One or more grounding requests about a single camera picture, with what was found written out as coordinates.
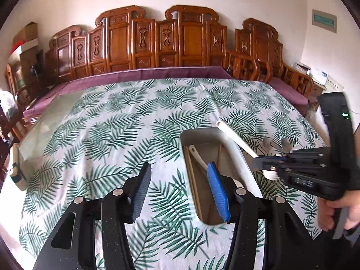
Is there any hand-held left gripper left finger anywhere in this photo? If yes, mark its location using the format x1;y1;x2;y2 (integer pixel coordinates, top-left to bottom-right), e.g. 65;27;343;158
33;162;152;270

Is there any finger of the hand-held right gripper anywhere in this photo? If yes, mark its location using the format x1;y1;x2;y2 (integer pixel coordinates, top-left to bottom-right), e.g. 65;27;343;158
282;147;332;161
252;157;331;175

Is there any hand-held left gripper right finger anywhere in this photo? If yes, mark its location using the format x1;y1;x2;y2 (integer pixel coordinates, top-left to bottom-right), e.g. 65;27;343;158
207;162;335;270

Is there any grey rectangular container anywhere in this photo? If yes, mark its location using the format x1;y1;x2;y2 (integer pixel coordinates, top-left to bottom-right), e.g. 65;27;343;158
180;126;263;225

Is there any white spoon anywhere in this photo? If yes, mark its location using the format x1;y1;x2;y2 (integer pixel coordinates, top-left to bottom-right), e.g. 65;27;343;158
188;145;211;175
215;120;282;180

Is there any person's right hand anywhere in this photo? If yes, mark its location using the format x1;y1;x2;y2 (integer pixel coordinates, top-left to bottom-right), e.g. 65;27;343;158
317;188;360;232

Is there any grey plastic bag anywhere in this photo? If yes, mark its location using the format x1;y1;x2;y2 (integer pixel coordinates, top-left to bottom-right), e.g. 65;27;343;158
305;104;318;124

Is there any wooden side table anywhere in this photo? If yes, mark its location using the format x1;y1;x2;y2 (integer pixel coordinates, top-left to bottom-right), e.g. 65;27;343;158
311;81;328;102

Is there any purple armchair cushion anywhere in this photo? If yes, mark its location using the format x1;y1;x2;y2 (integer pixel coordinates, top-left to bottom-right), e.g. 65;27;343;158
267;77;308;106

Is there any leaf-print tablecloth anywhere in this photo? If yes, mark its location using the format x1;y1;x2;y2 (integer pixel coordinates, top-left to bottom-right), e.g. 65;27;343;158
18;78;332;270

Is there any white device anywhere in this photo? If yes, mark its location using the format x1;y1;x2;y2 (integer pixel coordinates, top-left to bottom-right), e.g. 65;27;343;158
313;69;329;85

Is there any long purple sofa cushion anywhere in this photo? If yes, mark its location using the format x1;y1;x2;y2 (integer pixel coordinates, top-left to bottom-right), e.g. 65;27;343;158
22;66;234;119

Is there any carved wooden armchair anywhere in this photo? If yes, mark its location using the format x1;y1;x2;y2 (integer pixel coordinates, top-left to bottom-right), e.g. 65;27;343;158
235;18;315;116

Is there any small taped wooden block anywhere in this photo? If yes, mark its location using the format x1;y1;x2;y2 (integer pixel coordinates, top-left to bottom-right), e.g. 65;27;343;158
10;143;27;192

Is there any dark wooden chair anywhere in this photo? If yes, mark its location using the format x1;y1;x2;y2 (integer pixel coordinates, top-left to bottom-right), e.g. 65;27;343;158
0;101;26;175

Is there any carved wooden sofa bench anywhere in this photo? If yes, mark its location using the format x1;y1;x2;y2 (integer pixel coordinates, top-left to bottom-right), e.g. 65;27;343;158
21;5;273;119

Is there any clear plastic bag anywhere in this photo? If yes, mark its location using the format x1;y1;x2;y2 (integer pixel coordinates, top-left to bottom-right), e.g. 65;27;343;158
0;90;19;124

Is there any tall wooden chair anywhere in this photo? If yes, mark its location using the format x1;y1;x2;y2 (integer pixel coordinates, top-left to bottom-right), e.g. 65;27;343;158
4;63;21;102

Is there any white cardboard box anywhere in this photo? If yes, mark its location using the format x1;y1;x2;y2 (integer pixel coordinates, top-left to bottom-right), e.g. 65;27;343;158
7;39;38;59

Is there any white wall panel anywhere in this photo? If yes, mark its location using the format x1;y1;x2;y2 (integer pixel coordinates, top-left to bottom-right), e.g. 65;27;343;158
326;76;345;93

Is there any wall electrical panel box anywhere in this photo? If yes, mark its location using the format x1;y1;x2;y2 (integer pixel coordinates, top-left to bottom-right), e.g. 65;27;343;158
312;9;337;34

